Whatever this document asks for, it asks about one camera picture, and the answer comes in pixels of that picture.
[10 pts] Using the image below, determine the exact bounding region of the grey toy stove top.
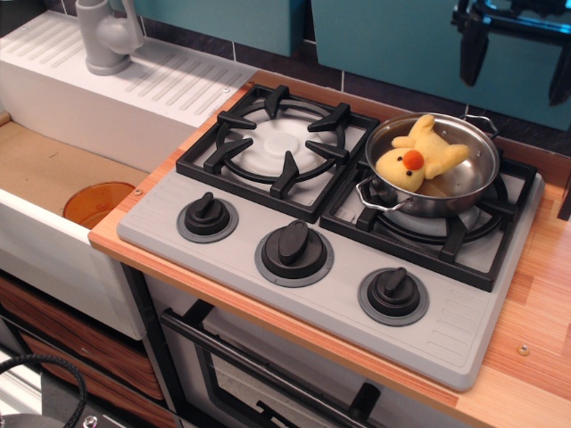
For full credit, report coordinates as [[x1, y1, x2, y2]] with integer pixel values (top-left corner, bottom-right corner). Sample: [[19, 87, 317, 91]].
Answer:
[[117, 85, 544, 391]]

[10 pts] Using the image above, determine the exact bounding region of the black stove knob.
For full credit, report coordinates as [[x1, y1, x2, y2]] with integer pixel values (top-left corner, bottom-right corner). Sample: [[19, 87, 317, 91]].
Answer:
[[358, 267, 429, 327], [254, 219, 335, 288], [177, 192, 239, 244]]

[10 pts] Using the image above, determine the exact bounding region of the black right stove knob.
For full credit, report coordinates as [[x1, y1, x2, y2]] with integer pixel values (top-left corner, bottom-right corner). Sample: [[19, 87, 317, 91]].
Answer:
[[358, 267, 429, 327]]

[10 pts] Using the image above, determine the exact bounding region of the white toy sink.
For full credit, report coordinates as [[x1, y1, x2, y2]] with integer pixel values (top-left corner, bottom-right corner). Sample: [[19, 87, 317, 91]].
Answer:
[[1, 12, 254, 340]]

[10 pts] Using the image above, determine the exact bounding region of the stainless steel pot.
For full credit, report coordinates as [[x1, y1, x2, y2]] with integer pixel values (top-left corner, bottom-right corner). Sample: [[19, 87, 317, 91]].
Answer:
[[356, 113, 500, 218]]

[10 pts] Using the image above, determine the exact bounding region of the black right burner grate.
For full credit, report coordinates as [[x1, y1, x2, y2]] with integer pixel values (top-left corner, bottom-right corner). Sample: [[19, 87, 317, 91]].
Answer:
[[319, 158, 542, 292]]

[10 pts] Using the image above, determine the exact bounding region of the oven door with window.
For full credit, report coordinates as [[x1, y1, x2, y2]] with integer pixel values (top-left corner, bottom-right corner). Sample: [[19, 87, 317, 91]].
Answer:
[[145, 274, 481, 428]]

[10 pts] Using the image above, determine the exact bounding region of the black burner grate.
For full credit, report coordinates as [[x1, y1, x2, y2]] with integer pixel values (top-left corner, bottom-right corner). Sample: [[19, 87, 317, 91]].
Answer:
[[319, 158, 542, 292], [176, 85, 379, 223]]

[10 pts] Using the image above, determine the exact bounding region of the black middle stove knob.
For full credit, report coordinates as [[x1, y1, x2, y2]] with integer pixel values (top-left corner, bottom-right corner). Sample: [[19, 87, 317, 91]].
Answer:
[[254, 219, 335, 288]]

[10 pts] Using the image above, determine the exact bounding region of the black left stove knob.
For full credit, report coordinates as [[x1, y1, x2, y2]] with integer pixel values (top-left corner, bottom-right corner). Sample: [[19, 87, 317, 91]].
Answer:
[[177, 192, 239, 244]]

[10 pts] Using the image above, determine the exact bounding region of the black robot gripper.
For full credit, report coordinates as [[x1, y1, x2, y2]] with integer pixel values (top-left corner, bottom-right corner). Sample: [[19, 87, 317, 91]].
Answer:
[[451, 1, 571, 106]]

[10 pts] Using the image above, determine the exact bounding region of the black braided foreground cable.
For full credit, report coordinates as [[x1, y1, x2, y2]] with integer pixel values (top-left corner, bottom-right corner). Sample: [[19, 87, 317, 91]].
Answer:
[[0, 354, 90, 428]]

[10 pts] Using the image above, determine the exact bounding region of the grey toy faucet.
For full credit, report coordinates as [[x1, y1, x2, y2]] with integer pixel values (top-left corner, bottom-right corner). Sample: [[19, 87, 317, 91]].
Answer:
[[75, 0, 145, 76]]

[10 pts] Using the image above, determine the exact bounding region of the wooden drawer front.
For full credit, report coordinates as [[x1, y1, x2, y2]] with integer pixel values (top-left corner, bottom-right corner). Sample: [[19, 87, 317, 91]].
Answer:
[[1, 272, 178, 427]]

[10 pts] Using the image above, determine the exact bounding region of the black oven door handle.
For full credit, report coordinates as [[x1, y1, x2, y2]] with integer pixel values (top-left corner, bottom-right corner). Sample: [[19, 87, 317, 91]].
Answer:
[[160, 299, 383, 428]]

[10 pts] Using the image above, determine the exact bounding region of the yellow stuffed duck toy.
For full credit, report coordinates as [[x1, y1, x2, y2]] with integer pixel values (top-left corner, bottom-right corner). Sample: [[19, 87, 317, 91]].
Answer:
[[375, 114, 471, 193]]

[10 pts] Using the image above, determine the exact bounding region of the black left burner grate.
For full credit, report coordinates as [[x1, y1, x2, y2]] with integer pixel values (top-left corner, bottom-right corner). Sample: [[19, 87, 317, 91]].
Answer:
[[176, 85, 379, 223]]

